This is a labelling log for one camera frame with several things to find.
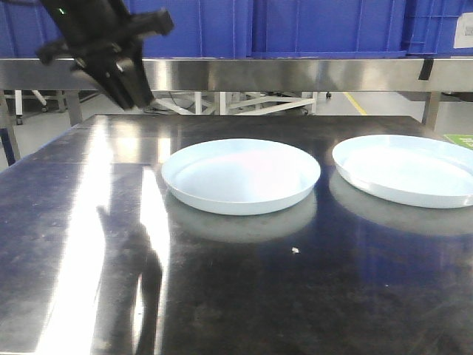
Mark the left blue plastic bin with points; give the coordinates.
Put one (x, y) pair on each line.
(25, 26)

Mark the right blue plastic bin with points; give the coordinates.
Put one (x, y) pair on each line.
(328, 29)

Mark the white metal frame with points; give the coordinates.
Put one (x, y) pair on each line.
(232, 103)

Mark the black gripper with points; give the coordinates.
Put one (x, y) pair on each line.
(107, 40)

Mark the blue plastic bin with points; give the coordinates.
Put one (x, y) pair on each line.
(25, 26)
(202, 29)
(328, 29)

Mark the white paper label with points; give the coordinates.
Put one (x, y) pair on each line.
(464, 32)

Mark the stainless steel shelf rail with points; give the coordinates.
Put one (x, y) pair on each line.
(308, 75)

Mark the middle blue plastic bin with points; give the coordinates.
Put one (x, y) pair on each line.
(202, 29)

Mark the black tape strip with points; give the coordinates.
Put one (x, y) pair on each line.
(426, 69)

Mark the pale blue plate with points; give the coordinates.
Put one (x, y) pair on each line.
(241, 176)
(409, 170)

